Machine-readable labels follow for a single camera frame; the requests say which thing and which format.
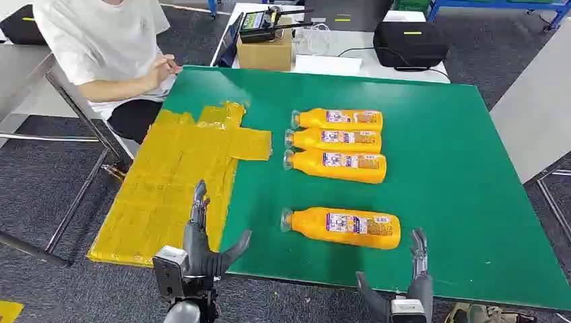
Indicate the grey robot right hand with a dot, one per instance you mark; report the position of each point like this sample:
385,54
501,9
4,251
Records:
421,287

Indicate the person's right hand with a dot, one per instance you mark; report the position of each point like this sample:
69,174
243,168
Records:
164,69

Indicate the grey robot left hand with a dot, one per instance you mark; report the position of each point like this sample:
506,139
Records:
198,249

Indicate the orange drink bottle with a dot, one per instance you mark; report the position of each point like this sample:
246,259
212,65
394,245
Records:
308,164
312,119
308,140
312,227

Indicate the tan grey shoe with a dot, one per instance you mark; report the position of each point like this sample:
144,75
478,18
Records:
473,314

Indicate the yellow sheet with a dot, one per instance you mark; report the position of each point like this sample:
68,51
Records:
160,191

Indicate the dark tablet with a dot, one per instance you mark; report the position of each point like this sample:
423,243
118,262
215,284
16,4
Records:
229,44

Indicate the person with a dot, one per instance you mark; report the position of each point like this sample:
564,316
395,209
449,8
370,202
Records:
93,40

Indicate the cardboard box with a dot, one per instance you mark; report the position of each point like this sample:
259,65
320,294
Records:
263,55

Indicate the black remote controller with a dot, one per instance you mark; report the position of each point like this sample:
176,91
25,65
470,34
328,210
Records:
261,26

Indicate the green mat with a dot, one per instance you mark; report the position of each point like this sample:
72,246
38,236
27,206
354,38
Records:
446,178

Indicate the steel table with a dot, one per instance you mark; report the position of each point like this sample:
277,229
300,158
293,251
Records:
22,71

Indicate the white paper sheet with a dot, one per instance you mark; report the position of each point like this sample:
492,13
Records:
328,64

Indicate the white table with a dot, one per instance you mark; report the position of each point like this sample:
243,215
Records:
357,40

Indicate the yellow floor marker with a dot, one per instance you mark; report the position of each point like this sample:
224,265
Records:
9,312

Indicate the grey table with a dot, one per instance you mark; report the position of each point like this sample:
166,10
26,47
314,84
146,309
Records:
535,111

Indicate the green crate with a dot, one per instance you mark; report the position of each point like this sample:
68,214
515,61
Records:
412,4

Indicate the blue metal rack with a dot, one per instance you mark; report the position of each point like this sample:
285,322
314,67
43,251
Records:
490,4

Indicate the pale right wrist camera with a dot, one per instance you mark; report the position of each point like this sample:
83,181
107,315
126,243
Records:
408,311

